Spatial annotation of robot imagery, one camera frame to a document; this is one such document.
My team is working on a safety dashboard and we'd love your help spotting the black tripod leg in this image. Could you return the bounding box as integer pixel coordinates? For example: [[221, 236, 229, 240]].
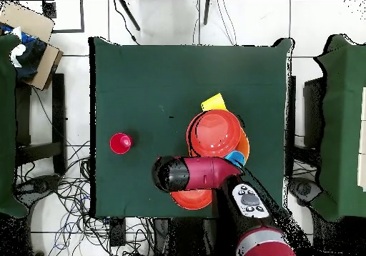
[[203, 0, 211, 26], [118, 0, 142, 31]]

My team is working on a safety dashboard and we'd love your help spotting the yellow cup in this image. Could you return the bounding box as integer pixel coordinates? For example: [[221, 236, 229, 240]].
[[200, 92, 228, 113]]

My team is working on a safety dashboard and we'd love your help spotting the black power strip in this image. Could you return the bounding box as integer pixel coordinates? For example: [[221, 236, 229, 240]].
[[109, 217, 127, 247]]

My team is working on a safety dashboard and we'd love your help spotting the tangle of floor cables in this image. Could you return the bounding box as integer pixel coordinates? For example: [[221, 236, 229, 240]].
[[16, 139, 157, 256]]

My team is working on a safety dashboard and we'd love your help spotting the cardboard box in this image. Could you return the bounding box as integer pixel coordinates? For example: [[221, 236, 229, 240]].
[[0, 1, 64, 92]]

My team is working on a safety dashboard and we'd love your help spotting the blue cup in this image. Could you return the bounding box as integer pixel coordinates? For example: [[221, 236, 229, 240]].
[[224, 150, 247, 167]]

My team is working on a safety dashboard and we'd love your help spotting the black floor cable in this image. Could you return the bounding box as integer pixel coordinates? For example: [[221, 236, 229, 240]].
[[113, 0, 140, 45]]

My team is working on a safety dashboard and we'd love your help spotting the large orange bowl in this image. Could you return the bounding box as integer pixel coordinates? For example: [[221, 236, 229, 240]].
[[187, 125, 251, 160]]

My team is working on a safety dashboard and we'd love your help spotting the black metal frame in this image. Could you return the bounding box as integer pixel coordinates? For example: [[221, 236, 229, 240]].
[[41, 0, 86, 34]]

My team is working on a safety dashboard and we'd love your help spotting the blue and white cloth bundle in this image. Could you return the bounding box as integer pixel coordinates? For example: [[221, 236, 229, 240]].
[[0, 24, 48, 81]]

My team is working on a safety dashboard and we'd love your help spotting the black chair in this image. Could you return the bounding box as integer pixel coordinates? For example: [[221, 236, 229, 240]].
[[302, 77, 327, 148]]

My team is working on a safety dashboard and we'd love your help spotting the green cloth side table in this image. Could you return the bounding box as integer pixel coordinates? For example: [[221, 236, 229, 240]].
[[0, 34, 29, 219], [312, 34, 366, 222]]

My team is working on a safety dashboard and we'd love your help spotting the wide red-orange bowl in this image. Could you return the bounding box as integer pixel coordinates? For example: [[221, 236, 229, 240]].
[[186, 109, 244, 159], [170, 188, 213, 211]]

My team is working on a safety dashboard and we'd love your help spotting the dark green tablecloth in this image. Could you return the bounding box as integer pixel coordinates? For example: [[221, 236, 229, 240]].
[[88, 36, 295, 221]]

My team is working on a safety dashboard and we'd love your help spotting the red cup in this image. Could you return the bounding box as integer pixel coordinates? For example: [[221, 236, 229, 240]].
[[109, 132, 134, 155]]

